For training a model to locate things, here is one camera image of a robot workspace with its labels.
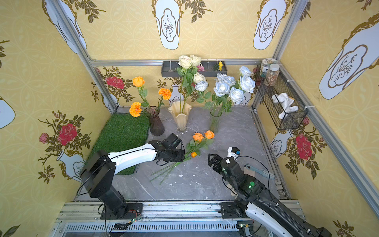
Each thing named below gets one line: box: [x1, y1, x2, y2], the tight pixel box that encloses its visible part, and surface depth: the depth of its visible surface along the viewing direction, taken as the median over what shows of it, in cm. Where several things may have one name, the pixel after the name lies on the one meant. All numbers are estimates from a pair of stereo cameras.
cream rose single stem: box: [181, 72, 206, 114], surface depth 85 cm
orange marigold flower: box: [157, 87, 173, 101], surface depth 83 cm
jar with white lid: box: [265, 63, 280, 87], surface depth 81 cm
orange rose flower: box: [132, 76, 150, 108], surface depth 88 cm
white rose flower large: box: [223, 75, 236, 88], surface depth 78 cm
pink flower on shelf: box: [197, 64, 206, 72], surface depth 90 cm
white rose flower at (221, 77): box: [216, 73, 228, 83], surface depth 83 cm
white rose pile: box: [195, 80, 215, 115], surface depth 87 cm
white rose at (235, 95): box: [225, 86, 245, 113], surface depth 74 cm
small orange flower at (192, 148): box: [184, 132, 207, 160], surface depth 98 cm
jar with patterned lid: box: [260, 57, 278, 79], surface depth 88 cm
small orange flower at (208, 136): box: [204, 129, 215, 147], surface depth 102 cm
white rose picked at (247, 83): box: [240, 75, 256, 94], surface depth 70 cm
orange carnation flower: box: [129, 101, 143, 118], surface depth 76 cm
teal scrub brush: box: [244, 164, 275, 181], surface depth 87 cm
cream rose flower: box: [177, 54, 202, 114], surface depth 83 cm
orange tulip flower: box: [149, 151, 198, 186], surface depth 90 cm
